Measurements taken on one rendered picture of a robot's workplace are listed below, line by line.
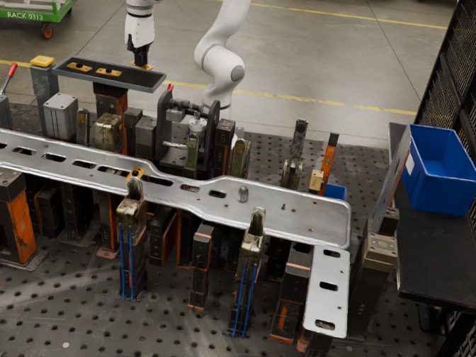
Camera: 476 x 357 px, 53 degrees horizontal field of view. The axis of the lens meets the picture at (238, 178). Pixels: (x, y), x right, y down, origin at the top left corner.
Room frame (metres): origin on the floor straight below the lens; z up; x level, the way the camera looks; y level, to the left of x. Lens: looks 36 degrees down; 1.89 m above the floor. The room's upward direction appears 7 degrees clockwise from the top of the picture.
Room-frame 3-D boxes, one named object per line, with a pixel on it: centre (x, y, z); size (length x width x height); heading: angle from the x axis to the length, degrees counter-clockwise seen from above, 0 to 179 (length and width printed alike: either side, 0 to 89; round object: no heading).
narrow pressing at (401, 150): (1.06, -0.40, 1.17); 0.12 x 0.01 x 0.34; 171
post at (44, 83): (1.59, 0.75, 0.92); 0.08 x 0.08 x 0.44; 81
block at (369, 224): (1.06, -0.40, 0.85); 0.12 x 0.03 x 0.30; 171
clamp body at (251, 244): (0.92, -0.06, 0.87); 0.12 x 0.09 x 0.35; 171
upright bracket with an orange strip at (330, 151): (1.25, -0.27, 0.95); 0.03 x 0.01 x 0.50; 81
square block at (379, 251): (0.94, -0.40, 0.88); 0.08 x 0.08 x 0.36; 81
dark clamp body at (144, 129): (1.38, 0.32, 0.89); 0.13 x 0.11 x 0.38; 171
